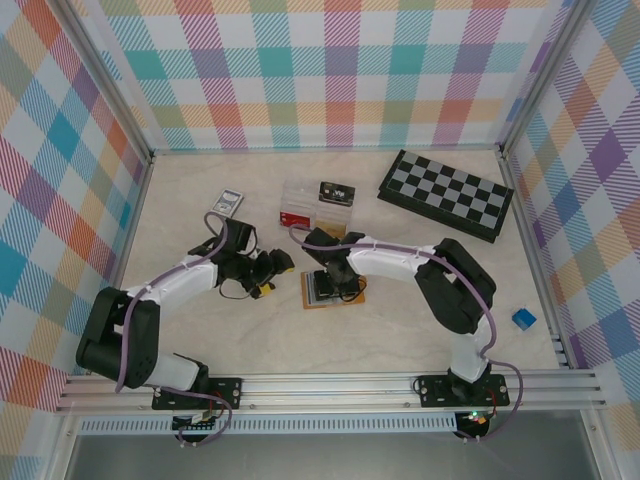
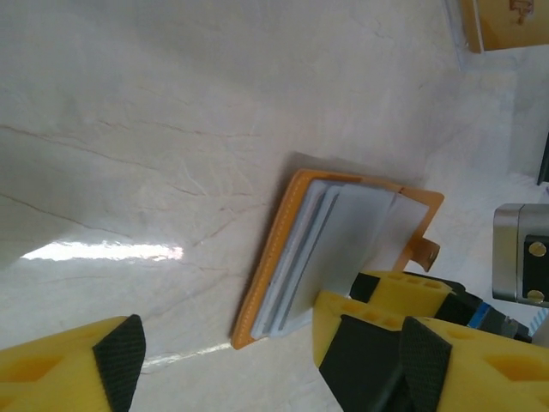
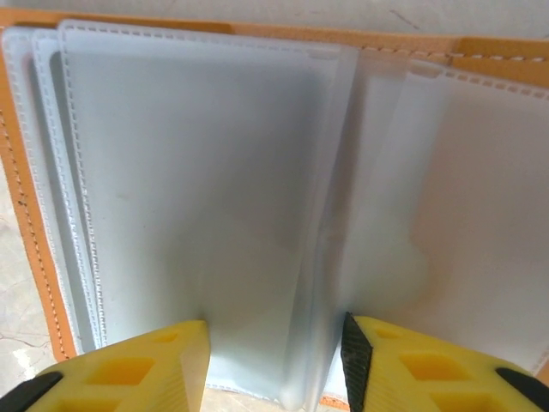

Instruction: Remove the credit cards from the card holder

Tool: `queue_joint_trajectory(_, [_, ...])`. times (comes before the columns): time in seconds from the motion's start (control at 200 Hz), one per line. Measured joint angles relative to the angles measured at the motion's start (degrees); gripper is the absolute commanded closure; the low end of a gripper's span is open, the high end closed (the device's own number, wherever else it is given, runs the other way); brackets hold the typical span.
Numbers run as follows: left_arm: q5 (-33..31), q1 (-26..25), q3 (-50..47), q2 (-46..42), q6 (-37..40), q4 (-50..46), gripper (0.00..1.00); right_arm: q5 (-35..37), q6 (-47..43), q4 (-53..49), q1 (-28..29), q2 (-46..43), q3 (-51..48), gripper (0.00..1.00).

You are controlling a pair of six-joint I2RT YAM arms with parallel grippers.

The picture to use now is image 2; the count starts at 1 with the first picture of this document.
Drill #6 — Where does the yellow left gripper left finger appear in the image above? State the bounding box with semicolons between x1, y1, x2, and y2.
0;314;147;412

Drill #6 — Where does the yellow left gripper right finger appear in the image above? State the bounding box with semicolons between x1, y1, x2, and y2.
392;316;549;412

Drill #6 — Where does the black card stand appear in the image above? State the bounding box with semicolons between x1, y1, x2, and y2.
535;130;549;186

